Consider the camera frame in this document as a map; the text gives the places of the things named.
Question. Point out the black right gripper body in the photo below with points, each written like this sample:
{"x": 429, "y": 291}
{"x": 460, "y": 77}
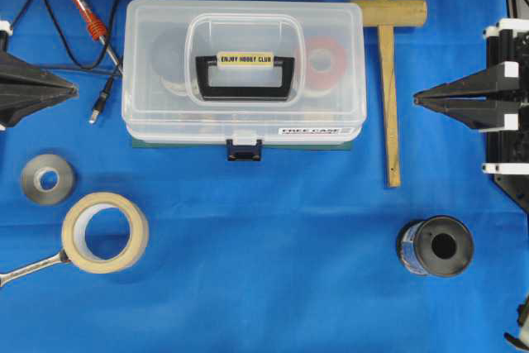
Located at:
{"x": 506, "y": 95}

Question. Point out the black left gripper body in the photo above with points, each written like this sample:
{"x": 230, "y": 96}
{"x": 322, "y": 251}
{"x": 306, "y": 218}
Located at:
{"x": 5, "y": 34}

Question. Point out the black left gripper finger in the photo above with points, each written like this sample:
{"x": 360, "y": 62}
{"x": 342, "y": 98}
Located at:
{"x": 14, "y": 107}
{"x": 20, "y": 78}

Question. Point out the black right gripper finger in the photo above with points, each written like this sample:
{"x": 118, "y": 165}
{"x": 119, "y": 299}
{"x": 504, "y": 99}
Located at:
{"x": 467, "y": 84}
{"x": 483, "y": 115}

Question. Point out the clear plastic tool box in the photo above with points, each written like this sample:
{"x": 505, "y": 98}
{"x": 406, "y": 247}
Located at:
{"x": 161, "y": 102}

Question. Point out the dark blue box latch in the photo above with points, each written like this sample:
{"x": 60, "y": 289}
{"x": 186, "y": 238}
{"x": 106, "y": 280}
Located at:
{"x": 243, "y": 152}

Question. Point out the grey tape roll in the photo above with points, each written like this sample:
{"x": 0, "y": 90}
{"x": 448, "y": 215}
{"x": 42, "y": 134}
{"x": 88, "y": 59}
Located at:
{"x": 47, "y": 179}

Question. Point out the wooden mallet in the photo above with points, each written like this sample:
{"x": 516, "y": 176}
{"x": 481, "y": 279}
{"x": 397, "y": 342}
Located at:
{"x": 385, "y": 16}

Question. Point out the beige masking tape roll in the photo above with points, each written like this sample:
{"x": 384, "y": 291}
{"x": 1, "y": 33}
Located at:
{"x": 104, "y": 233}

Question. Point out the silver wrench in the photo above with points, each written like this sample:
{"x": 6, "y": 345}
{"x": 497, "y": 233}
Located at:
{"x": 59, "y": 258}

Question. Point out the red tape roll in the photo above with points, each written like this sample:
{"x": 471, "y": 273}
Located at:
{"x": 326, "y": 65}

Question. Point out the black white device at corner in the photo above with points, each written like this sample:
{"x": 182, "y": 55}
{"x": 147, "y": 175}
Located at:
{"x": 521, "y": 341}

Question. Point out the blue table cloth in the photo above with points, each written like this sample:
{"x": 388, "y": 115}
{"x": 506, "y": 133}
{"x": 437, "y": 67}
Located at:
{"x": 294, "y": 253}

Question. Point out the red handled soldering iron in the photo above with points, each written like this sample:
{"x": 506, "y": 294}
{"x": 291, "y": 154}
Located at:
{"x": 96, "y": 29}

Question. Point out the black wire spool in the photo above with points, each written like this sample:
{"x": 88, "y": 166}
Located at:
{"x": 440, "y": 246}

